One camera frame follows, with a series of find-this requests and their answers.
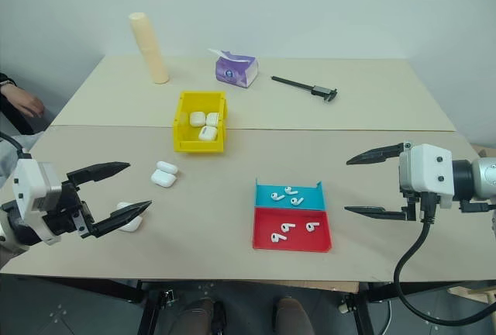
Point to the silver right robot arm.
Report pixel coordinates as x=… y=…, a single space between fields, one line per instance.
x=482 y=178

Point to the beige cylinder tube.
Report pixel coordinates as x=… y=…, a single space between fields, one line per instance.
x=151 y=48

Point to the light wooden frame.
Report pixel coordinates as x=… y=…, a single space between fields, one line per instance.
x=476 y=296

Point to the dark brown rounded shape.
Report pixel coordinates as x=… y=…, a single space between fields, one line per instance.
x=197 y=315

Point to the black digital caliper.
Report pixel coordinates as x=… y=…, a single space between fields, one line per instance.
x=317 y=90

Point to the blue plastic tray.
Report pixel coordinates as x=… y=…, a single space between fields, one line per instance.
x=310 y=199

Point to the yellow plastic bin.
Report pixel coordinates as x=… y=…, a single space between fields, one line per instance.
x=182 y=133

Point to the red plastic tray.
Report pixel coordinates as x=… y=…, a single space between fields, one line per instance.
x=302 y=242

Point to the person's left hand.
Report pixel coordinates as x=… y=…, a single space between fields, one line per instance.
x=23 y=102

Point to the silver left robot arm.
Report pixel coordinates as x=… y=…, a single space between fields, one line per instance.
x=19 y=230

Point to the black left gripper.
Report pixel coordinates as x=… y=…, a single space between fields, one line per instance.
x=73 y=215

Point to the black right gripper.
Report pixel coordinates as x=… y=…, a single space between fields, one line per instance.
x=424 y=207

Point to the person in black hoodie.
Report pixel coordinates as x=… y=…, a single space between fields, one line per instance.
x=15 y=121

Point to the white earbud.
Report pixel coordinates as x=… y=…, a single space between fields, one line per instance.
x=277 y=196
x=287 y=226
x=277 y=238
x=311 y=226
x=288 y=190
x=297 y=201

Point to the purple tissue pack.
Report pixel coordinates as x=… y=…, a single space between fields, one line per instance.
x=234 y=71

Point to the black metal table frame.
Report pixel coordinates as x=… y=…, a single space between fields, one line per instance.
x=116 y=292

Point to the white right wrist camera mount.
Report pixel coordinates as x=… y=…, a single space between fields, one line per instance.
x=430 y=168

